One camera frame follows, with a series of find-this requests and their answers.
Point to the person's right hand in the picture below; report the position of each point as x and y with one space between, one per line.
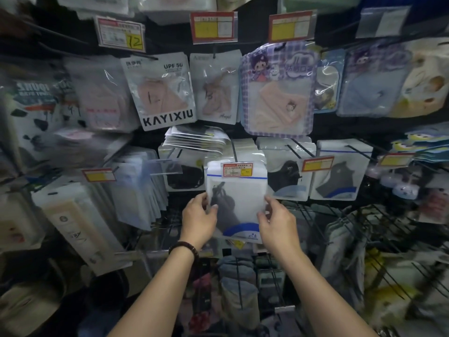
280 231

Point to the person's left hand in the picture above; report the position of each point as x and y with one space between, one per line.
196 224

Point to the row of translucent mask packets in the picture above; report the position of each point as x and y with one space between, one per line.
136 196

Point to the row of cream mask packets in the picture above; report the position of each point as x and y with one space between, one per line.
77 224

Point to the grey packet pink mask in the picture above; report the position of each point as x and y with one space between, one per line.
158 98

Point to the purple checked packet pink mask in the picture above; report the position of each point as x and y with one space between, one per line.
277 98

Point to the white packet beige mask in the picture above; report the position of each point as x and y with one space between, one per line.
215 91

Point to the blue cartoon packet dark mask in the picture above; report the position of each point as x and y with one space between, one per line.
328 84

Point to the clear packet pink mask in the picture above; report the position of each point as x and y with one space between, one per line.
101 98

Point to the stack of blue cartoon packets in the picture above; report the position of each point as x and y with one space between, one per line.
424 147

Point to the purple checked packet blue mask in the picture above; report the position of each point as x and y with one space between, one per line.
372 91

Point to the cream cartoon girl packet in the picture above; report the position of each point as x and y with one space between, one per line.
428 84

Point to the glossy packet pink mask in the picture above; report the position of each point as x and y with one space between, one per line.
175 6

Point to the cream line-drawing mask packet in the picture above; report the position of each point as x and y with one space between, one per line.
235 1

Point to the white packet grey mask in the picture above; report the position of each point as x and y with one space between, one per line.
94 3

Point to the person's left forearm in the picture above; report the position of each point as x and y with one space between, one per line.
154 298

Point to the person's right forearm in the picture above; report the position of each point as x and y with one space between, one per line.
326 301

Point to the small yellow tag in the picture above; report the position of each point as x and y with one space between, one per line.
238 244

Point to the clear tag holder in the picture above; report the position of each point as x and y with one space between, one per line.
168 167

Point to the row of pale hanging packets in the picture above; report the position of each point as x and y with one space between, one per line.
342 249

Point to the white red price tag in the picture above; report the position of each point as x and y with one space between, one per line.
236 170

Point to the red yellow price tag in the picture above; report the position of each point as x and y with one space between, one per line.
396 160
317 164
213 28
99 175
291 27

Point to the row of grey folded items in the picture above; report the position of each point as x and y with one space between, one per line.
238 298

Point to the blue white bunny toy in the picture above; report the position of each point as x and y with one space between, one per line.
403 189

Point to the black white towel packet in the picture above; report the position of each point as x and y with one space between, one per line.
31 112

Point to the clear holder white paper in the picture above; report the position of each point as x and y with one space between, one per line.
382 22

